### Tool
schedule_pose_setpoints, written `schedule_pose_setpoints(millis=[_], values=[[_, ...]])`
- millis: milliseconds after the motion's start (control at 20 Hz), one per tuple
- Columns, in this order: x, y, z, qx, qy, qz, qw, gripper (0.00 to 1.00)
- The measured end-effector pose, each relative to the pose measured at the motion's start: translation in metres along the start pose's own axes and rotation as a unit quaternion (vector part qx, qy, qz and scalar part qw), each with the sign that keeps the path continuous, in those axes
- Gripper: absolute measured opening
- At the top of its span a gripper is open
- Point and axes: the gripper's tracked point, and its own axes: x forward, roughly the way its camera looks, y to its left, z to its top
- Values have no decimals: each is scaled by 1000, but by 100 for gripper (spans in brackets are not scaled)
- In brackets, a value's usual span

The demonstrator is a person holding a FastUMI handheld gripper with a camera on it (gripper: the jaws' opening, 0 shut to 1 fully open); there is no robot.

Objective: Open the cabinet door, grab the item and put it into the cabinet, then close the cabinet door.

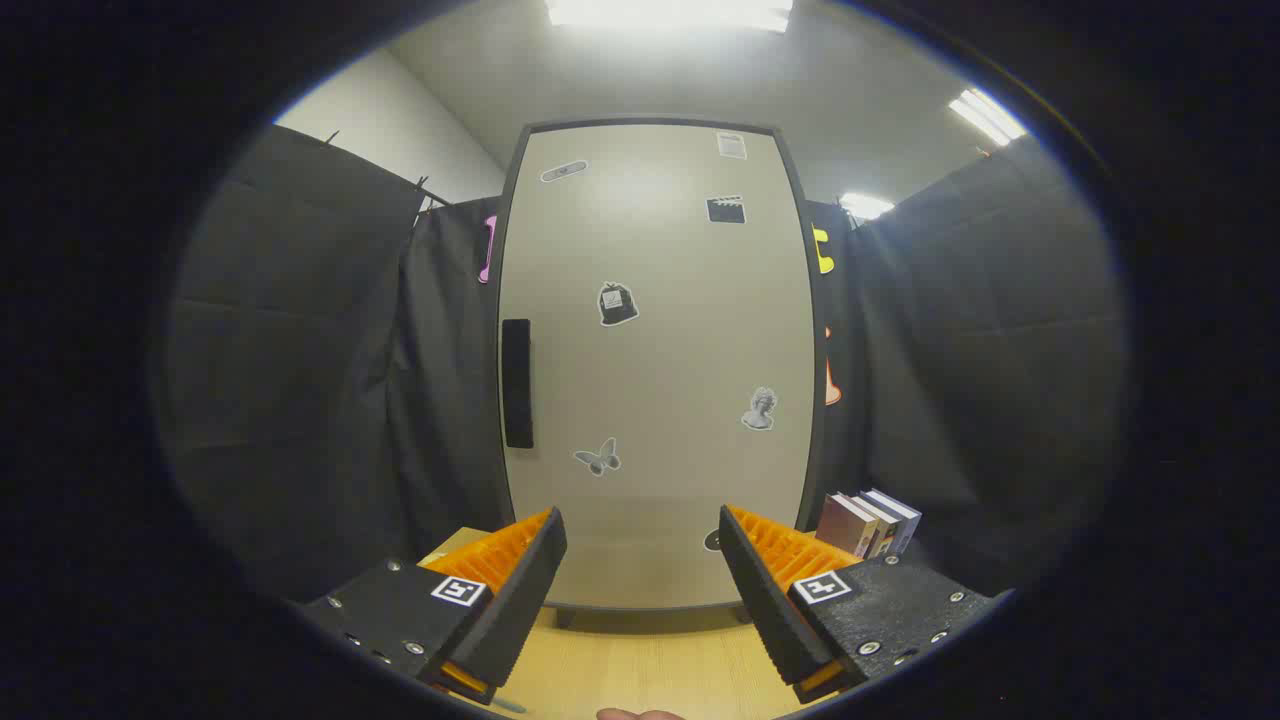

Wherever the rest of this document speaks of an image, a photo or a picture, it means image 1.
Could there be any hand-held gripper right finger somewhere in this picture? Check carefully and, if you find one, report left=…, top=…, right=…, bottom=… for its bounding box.
left=717, top=504, right=1007, bottom=705

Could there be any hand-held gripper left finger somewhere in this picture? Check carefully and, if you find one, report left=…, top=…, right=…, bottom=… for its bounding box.
left=298, top=506, right=569, bottom=707

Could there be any black door handle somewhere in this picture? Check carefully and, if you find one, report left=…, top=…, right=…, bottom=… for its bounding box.
left=501, top=318, right=535, bottom=450

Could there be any yellowish spine book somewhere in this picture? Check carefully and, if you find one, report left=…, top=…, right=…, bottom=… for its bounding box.
left=850, top=495, right=901, bottom=559

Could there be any white blue book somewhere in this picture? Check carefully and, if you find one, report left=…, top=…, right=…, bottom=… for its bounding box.
left=865, top=488, right=923, bottom=556

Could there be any dark grey cabinet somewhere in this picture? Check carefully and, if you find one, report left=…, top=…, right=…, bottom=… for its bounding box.
left=494, top=117, right=830, bottom=628

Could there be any black backdrop cloth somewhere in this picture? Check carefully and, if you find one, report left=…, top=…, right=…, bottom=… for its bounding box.
left=160, top=125, right=1131, bottom=601

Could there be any large ceiling light panel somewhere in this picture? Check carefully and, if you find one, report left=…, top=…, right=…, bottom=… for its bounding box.
left=545, top=0, right=794, bottom=33

